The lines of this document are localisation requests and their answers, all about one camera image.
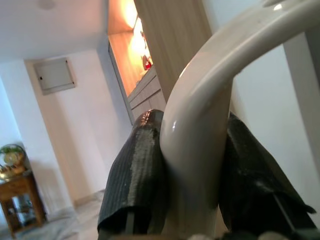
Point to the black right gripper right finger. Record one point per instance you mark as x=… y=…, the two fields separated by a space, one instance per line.
x=250 y=190

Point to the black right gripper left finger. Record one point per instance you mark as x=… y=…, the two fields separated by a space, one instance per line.
x=135 y=175

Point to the grey drawer cabinet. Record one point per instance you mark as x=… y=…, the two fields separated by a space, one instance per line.
x=147 y=95

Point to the red ornament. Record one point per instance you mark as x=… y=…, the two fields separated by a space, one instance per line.
x=147 y=63

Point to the brown wooden side table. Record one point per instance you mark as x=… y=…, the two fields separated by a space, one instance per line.
x=20 y=200

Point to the glass globe with plant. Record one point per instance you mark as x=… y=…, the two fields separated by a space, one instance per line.
x=11 y=157

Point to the beige wooden panel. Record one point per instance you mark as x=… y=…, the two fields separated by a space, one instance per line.
x=172 y=45

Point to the grey wall panel box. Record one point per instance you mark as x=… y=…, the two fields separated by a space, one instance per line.
x=53 y=76

